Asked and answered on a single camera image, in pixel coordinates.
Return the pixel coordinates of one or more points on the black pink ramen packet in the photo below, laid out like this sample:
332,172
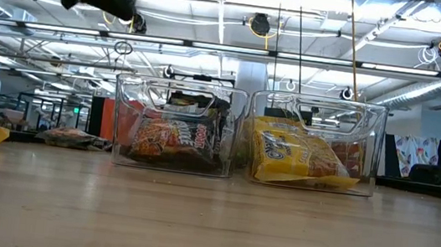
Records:
75,138

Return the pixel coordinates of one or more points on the black orange ramen packet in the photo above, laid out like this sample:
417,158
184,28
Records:
176,139

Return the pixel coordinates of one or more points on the black ceiling-hung device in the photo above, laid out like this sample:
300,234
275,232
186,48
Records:
140,26

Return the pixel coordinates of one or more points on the orange partition panel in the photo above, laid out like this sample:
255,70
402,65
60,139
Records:
107,122

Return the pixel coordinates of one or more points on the clear plastic bin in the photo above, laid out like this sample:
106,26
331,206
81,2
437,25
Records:
370,159
123,128

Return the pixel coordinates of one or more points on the long ceiling light bar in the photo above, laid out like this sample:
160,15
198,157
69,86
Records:
229,48

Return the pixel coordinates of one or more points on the white pillar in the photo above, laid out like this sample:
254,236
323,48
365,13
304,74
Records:
253,77

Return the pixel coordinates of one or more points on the floral cloth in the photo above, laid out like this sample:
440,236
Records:
415,153

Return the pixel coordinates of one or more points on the black office chair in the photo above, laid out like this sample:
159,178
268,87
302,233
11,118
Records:
425,174

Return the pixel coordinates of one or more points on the black rectangular bar frame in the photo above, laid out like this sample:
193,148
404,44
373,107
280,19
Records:
203,77

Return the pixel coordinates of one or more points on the silver ventilation duct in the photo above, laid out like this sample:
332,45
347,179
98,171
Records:
427,87

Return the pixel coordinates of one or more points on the black aluminium table frame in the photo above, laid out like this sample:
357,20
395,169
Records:
427,189

